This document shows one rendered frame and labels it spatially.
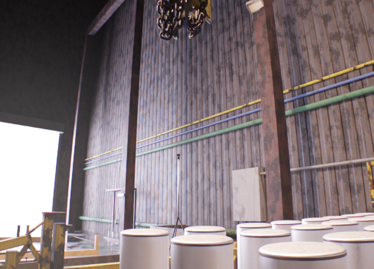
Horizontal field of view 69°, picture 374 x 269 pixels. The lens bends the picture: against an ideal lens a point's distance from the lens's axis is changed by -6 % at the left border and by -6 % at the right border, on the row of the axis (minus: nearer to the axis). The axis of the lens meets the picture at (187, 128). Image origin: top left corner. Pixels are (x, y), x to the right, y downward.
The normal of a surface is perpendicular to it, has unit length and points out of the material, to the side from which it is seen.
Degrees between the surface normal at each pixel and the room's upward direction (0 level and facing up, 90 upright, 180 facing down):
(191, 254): 90
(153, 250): 90
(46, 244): 90
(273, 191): 90
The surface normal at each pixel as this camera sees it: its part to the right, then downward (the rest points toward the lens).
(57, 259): 0.63, -0.21
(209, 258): 0.13, -0.26
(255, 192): -0.78, -0.17
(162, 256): 0.80, -0.16
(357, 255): -0.47, -0.23
